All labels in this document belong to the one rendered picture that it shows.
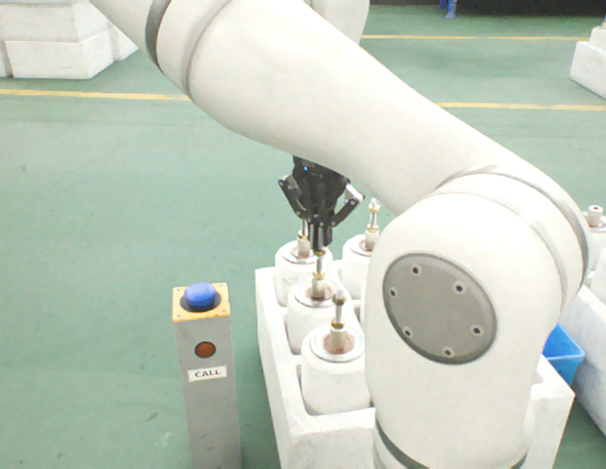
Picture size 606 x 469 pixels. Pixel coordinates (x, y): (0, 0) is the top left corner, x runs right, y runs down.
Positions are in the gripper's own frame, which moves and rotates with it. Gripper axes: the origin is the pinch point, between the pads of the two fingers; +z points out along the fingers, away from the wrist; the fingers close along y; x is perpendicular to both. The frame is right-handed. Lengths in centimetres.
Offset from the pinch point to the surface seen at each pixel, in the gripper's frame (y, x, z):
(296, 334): -1.0, -4.6, 15.3
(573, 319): 32, 32, 22
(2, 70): -255, 105, 31
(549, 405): 33.4, 5.4, 18.7
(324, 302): 2.1, -1.8, 9.8
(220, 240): -52, 36, 35
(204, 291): -6.6, -17.1, 2.2
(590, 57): -2, 249, 20
